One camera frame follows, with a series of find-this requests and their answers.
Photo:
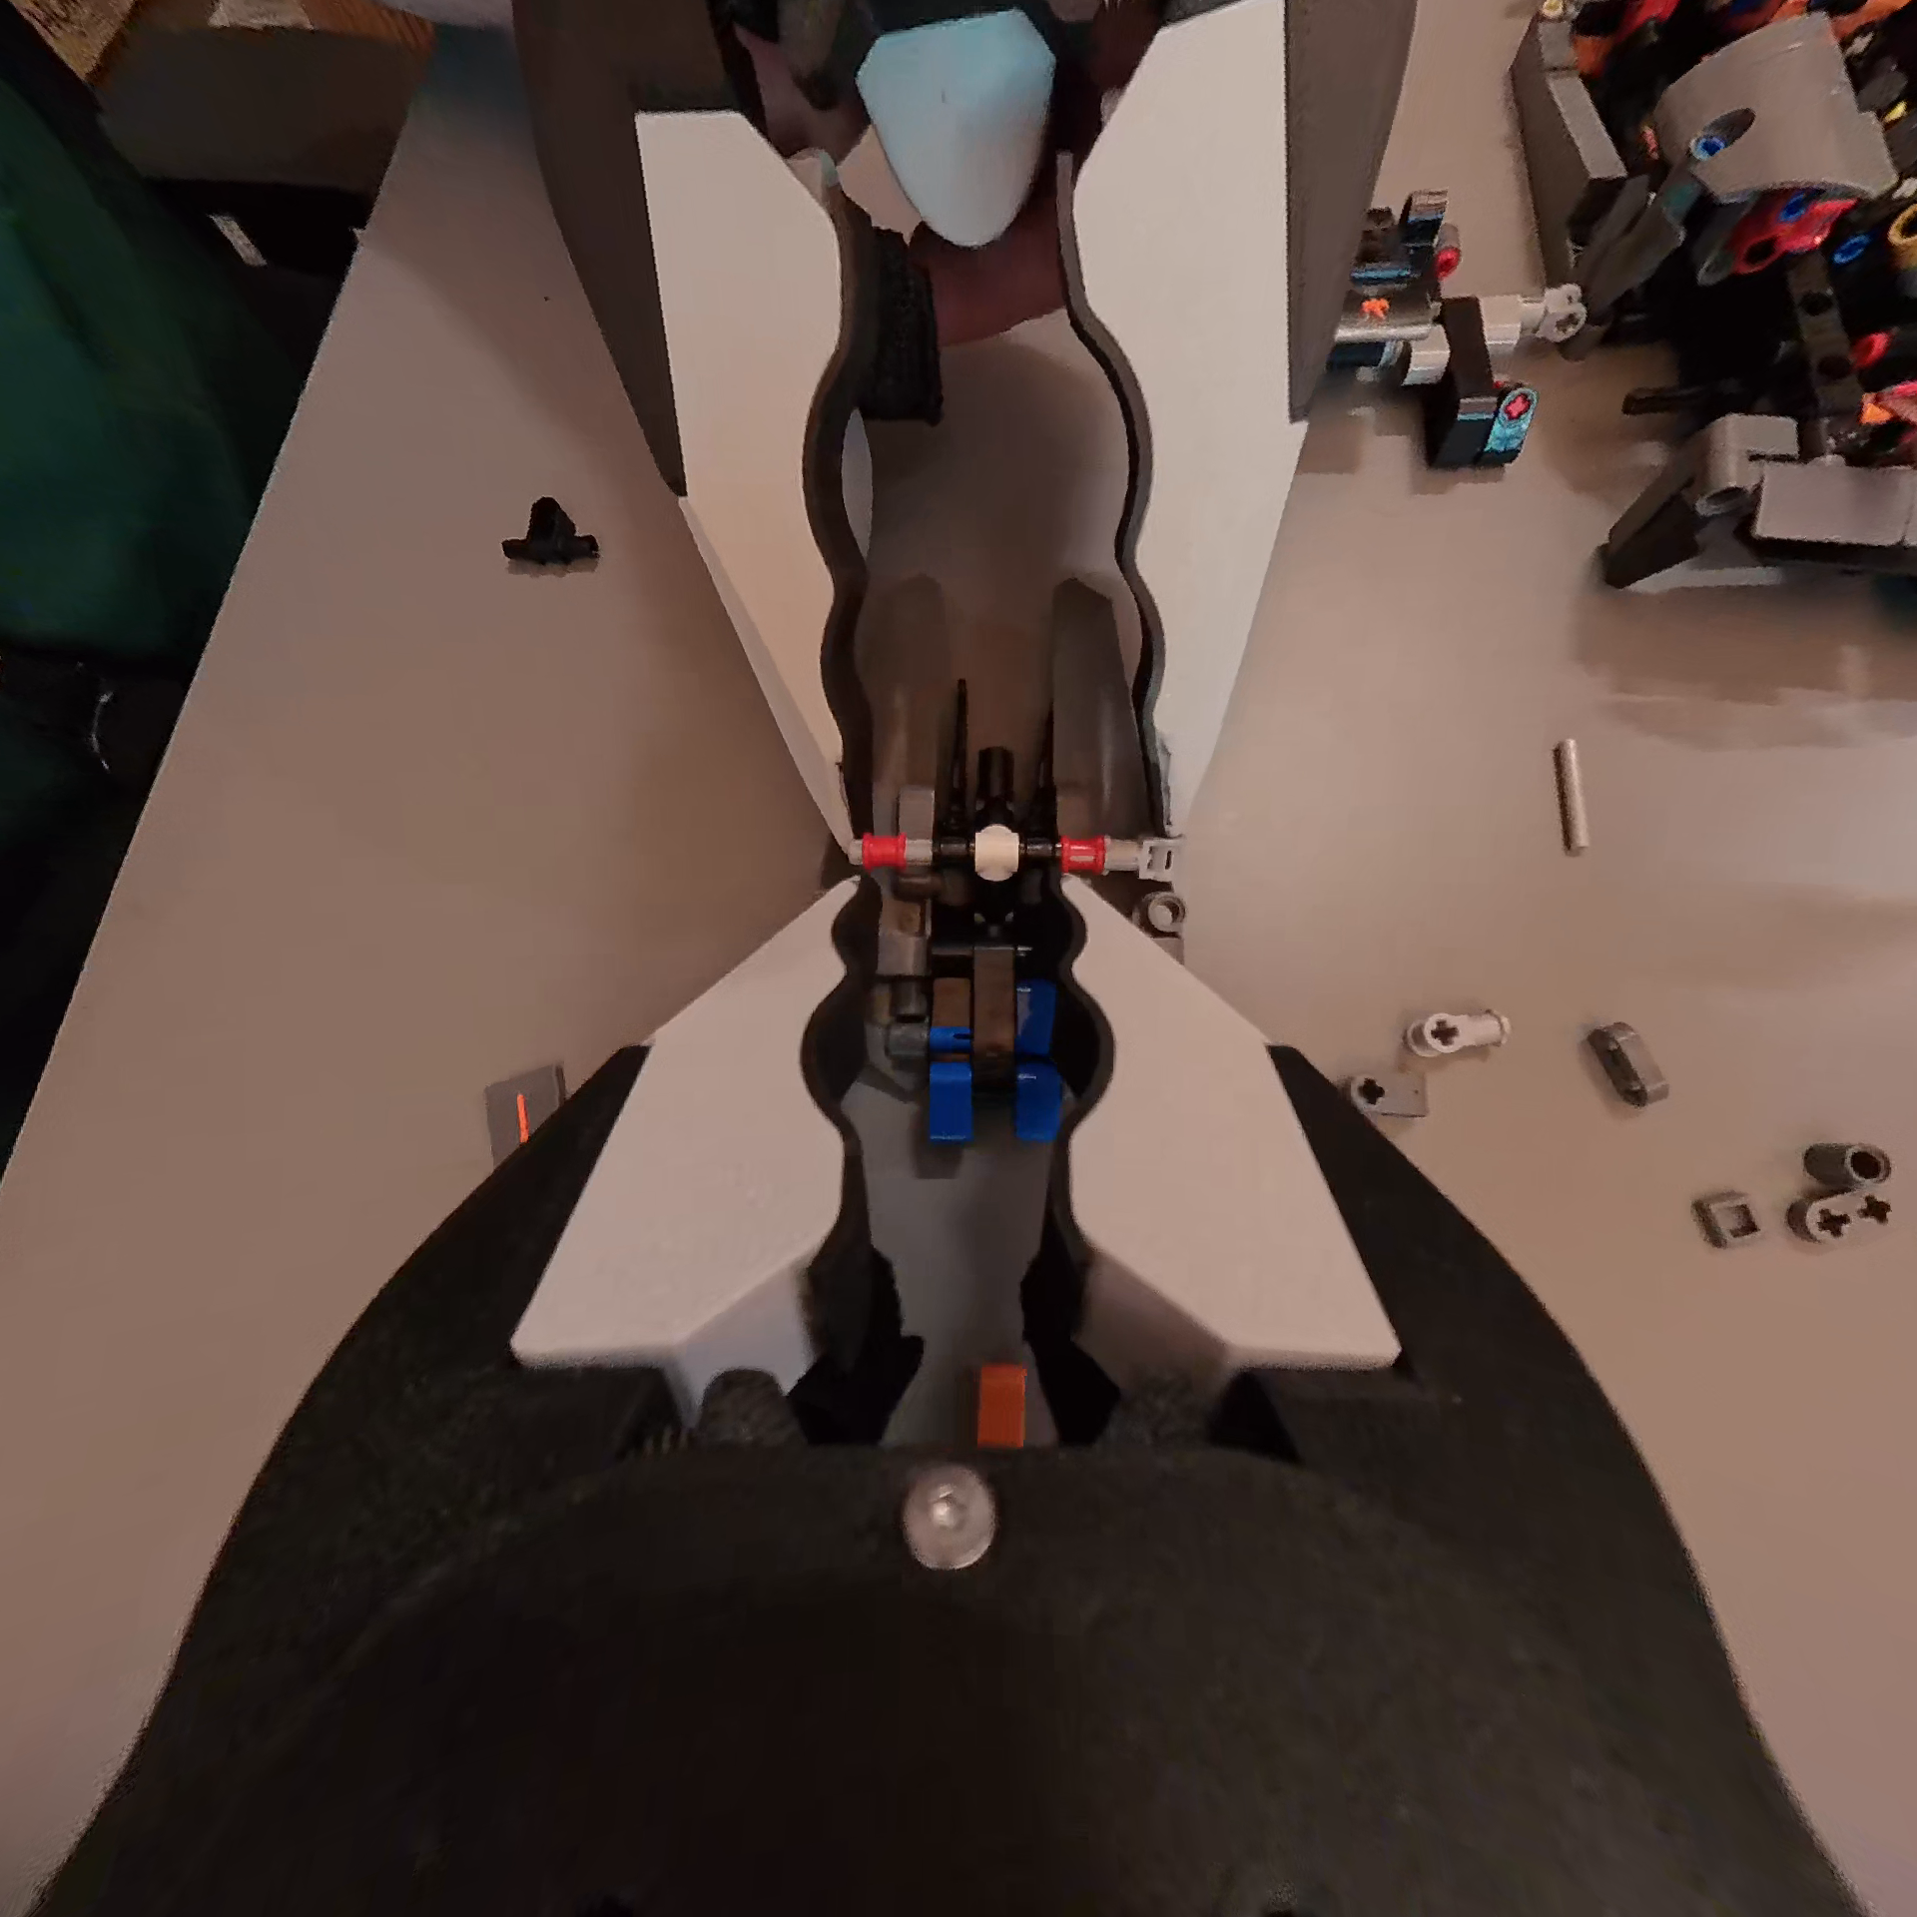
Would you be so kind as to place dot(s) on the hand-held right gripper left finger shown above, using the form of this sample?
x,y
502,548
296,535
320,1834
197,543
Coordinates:
x,y
674,1199

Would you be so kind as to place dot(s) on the small grey square brick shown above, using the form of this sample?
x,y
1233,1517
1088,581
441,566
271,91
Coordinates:
x,y
1709,1217

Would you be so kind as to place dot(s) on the orange small brick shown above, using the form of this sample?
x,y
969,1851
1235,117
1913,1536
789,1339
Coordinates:
x,y
1001,1404

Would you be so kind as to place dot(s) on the dark grey cross-hole connector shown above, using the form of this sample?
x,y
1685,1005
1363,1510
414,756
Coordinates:
x,y
1386,1094

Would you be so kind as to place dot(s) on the brown cardboard box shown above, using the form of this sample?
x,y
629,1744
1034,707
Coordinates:
x,y
255,91

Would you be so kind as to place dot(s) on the grey short beam brick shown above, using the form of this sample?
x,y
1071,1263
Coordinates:
x,y
1628,1064

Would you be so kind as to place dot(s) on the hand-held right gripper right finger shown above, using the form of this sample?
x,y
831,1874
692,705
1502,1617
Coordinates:
x,y
1243,1199

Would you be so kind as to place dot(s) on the toy brick car chassis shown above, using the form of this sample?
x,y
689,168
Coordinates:
x,y
1768,150

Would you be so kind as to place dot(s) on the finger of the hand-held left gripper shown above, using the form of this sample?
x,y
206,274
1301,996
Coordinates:
x,y
733,376
1212,299

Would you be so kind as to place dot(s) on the light grey axle rod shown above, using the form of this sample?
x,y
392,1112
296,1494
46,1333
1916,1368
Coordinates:
x,y
1572,796

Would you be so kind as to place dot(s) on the small black brick assembly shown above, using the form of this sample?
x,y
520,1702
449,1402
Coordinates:
x,y
1461,360

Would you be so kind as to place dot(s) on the dark grey double connector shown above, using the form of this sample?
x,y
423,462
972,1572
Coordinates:
x,y
1841,1194

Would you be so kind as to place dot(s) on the grey winged brick assembly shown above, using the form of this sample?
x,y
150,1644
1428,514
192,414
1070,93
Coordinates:
x,y
983,983

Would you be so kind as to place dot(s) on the light grey small connector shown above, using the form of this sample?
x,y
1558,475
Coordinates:
x,y
1452,1030

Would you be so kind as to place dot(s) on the black tee connector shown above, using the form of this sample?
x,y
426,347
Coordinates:
x,y
551,535

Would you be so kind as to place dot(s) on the grey tile with orange stripe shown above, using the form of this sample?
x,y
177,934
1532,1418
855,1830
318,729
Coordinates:
x,y
523,1116

